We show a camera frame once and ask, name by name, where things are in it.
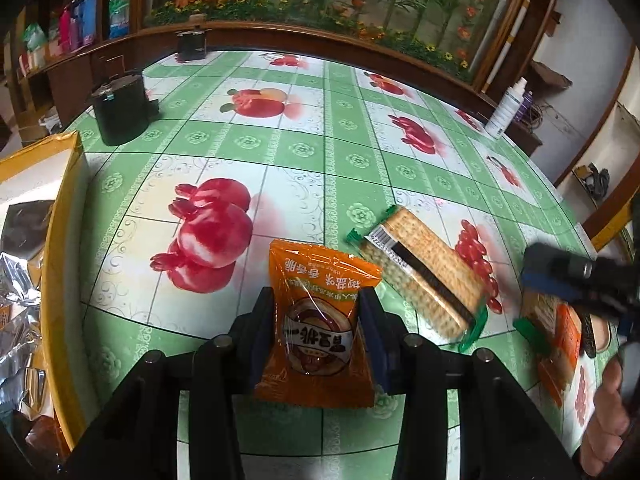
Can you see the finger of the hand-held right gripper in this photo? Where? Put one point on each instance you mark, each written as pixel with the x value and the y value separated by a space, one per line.
pixel 550 280

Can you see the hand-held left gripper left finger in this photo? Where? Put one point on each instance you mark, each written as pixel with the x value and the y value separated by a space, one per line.
pixel 262 340

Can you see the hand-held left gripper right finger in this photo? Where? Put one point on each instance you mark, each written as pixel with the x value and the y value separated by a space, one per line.
pixel 372 340

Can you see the cracker packet with orange label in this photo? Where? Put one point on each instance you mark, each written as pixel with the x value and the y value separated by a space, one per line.
pixel 555 340

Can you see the orange round-print snack packet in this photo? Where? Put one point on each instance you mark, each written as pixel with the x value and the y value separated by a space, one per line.
pixel 315 300

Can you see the yellow-taped white box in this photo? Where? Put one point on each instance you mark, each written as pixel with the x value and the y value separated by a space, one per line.
pixel 65 240

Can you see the person's right hand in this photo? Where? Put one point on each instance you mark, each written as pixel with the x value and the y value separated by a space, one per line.
pixel 607 410

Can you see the brown black-edged snack packet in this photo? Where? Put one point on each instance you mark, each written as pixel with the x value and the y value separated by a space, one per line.
pixel 596 335

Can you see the cracker packet with green ends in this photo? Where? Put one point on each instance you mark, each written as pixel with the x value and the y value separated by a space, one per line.
pixel 425 270

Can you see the black items on shelf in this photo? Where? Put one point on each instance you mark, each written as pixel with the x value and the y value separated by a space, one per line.
pixel 592 180

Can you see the white spray bottle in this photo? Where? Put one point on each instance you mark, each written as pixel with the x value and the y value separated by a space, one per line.
pixel 504 110

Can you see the white rolled tube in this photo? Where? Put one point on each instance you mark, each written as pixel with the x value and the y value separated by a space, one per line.
pixel 505 42

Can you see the dark brown snack packet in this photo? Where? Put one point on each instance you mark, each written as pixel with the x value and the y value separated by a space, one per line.
pixel 30 225

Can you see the large black round container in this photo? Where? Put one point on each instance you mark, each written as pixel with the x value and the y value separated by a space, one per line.
pixel 122 110

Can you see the small black round container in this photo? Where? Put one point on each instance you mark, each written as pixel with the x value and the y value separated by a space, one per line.
pixel 192 44

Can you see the wooden shelf unit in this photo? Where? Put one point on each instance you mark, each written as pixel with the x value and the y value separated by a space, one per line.
pixel 65 75

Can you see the pink bottle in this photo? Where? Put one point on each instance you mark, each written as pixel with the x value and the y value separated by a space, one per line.
pixel 69 27

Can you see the blue bottle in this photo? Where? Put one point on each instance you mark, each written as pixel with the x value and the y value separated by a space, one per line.
pixel 89 15

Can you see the white wall shelf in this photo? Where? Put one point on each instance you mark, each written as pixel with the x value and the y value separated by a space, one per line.
pixel 625 130

